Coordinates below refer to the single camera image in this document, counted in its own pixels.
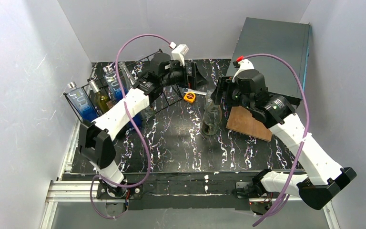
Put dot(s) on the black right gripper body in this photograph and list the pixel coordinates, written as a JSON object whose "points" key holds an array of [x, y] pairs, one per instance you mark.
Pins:
{"points": [[222, 91]]}

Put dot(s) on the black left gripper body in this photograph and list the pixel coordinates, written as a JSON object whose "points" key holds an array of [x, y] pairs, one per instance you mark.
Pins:
{"points": [[188, 75]]}

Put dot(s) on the clear glass bottle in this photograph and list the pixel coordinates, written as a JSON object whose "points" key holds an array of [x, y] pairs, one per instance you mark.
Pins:
{"points": [[130, 80]]}

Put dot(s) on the blue square glass bottle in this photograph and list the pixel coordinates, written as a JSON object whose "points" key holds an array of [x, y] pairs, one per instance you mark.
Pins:
{"points": [[116, 93]]}

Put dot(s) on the dark green wine bottle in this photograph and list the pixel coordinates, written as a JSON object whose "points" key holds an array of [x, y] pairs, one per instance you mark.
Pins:
{"points": [[101, 99]]}

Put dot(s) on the blue bottle with silver cap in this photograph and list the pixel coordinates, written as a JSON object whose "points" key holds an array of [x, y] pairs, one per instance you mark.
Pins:
{"points": [[80, 102]]}

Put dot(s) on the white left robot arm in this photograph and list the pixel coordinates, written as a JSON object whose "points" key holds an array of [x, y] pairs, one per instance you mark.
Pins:
{"points": [[96, 137]]}

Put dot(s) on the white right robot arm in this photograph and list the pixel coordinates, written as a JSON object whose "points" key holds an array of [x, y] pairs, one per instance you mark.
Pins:
{"points": [[323, 179]]}

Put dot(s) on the clear bottle with gold rim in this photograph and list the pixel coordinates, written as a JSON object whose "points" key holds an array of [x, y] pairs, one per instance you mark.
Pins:
{"points": [[212, 115]]}

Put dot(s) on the steel combination wrench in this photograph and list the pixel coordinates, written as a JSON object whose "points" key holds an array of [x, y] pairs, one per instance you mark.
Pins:
{"points": [[200, 93]]}

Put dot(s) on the yellow tape measure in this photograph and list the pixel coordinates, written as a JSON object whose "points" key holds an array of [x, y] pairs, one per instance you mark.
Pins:
{"points": [[189, 97]]}

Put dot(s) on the grey metal box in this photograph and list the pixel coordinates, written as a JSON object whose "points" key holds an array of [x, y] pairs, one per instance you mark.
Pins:
{"points": [[286, 40]]}

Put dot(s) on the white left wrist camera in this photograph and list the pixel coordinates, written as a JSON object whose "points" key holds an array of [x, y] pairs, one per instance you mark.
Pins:
{"points": [[178, 52]]}

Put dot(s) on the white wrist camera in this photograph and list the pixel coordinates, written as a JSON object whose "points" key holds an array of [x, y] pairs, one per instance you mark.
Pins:
{"points": [[178, 52], [241, 64]]}

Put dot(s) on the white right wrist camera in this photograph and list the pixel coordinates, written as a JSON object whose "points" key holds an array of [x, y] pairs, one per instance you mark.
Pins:
{"points": [[241, 64]]}

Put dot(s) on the black wire wine rack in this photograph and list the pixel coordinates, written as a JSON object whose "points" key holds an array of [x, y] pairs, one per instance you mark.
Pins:
{"points": [[141, 83]]}

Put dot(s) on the aluminium frame rail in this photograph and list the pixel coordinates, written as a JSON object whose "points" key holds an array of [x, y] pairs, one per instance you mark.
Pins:
{"points": [[72, 183]]}

